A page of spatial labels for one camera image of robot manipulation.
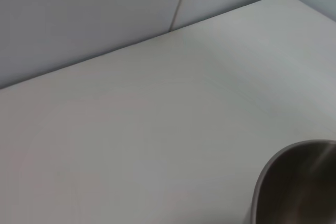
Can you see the large stainless steel bowl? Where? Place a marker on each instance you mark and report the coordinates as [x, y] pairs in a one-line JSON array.
[[296, 187]]

